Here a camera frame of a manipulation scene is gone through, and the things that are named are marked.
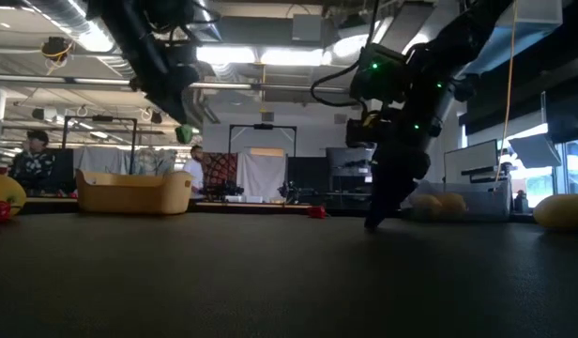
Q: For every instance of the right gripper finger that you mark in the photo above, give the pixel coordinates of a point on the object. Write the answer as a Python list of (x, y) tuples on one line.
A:
[(377, 199), (393, 202)]

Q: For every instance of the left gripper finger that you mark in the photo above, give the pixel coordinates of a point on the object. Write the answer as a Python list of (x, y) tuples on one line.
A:
[(167, 107), (183, 112)]

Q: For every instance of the green pepper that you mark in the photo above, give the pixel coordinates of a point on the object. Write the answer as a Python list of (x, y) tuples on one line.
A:
[(184, 134)]

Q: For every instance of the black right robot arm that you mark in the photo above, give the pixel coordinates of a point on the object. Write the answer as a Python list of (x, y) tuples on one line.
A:
[(458, 42)]

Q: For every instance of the small background robot arm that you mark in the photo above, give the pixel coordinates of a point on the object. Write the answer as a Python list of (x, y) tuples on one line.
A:
[(289, 191), (225, 190)]

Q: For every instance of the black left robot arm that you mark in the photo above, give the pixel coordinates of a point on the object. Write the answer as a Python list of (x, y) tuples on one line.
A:
[(120, 42)]

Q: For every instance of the rectangular ceiling light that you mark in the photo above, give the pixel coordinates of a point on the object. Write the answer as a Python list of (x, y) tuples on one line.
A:
[(225, 54), (291, 57)]

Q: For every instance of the person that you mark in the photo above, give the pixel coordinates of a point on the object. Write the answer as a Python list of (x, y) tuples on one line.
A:
[(195, 173), (33, 162)]

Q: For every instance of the red patterned cloth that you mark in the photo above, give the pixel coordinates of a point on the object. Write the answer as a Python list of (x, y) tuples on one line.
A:
[(221, 171)]

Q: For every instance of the black screen panel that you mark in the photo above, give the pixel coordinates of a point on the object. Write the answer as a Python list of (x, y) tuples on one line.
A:
[(310, 173)]

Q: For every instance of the pale hanging cloth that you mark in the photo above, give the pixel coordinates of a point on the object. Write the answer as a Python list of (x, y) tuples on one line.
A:
[(106, 159)]

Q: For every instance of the translucent grey plastic bin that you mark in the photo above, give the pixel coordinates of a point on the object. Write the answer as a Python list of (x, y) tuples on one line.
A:
[(486, 202)]

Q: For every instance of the yellow plastic basket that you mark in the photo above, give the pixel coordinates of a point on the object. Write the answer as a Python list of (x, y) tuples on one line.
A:
[(134, 197)]

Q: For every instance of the white hanging sheet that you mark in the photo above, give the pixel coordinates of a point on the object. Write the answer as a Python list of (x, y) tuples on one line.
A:
[(261, 178)]

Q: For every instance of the background wooden workbench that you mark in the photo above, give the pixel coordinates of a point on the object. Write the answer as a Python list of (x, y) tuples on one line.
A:
[(251, 205)]

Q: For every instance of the black table mat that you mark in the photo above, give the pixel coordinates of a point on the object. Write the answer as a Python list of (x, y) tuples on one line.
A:
[(289, 281)]

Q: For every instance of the grey trapezoid hanging shade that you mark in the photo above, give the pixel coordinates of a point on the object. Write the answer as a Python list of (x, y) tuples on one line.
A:
[(535, 150)]

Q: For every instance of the grey ceiling box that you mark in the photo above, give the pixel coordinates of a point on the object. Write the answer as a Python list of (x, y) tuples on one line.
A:
[(307, 28)]

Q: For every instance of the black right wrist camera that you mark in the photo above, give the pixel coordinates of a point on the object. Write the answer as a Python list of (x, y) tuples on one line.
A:
[(359, 136)]

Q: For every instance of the black gantry frame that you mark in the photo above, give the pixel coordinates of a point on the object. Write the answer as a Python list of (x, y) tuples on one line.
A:
[(263, 126)]

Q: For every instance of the silver air duct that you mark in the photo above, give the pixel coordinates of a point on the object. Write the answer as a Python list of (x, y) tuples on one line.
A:
[(68, 23)]

